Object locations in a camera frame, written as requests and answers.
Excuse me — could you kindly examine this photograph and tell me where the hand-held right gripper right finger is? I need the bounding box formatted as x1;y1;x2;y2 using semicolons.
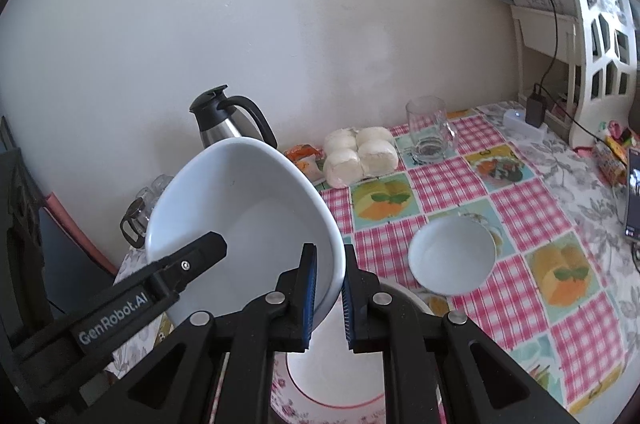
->
342;244;576;424

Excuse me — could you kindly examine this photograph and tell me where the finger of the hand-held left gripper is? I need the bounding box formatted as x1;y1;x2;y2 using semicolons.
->
146;231;228;300

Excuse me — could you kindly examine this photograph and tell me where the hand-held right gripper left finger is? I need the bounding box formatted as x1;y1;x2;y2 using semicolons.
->
75;243;319;424

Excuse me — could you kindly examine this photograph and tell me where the white bowl with red print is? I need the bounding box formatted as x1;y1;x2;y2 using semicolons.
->
144;138;347;330

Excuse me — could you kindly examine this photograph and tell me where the white red-rimmed dish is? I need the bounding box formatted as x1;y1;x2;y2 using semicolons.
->
285;344;388;410

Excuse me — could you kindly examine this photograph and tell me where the pink floral deep plate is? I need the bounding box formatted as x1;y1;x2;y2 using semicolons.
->
270;281;441;424

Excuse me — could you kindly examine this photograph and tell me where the small white bowl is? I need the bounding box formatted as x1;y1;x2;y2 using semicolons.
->
408;218;497;295

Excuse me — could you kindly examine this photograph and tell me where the red-edged dark board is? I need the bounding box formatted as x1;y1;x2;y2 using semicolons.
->
40;191;121;277

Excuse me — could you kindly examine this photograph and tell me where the orange snack packet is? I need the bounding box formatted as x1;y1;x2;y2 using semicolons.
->
284;144;327;186

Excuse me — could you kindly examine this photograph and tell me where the steel thermos jug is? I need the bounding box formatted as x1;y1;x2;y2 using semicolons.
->
189;85;279;151

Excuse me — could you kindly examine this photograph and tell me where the bag of white buns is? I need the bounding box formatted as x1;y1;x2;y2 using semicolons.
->
322;126;401;190

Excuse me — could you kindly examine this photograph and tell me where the clear glass mug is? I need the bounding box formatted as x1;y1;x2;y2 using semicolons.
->
405;96;459;165

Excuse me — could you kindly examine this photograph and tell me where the grey floral cloth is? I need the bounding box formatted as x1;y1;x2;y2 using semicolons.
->
480;101;640;355

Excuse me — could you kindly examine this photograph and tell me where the black charger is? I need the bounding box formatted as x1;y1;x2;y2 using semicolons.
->
525;84;549;128

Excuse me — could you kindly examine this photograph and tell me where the colourful candy roll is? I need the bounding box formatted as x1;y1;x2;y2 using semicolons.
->
595;143;629;185

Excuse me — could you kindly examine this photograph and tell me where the white cut-out rack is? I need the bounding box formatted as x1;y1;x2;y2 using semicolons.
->
510;0;638;150

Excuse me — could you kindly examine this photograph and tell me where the smartphone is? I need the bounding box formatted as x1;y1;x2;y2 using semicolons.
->
622;146;640;241

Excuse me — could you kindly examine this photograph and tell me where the colourful packet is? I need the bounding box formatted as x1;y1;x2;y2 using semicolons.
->
600;119;640;151

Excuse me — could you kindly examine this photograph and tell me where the black charger cable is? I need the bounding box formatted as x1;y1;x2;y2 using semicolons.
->
544;101;608;142

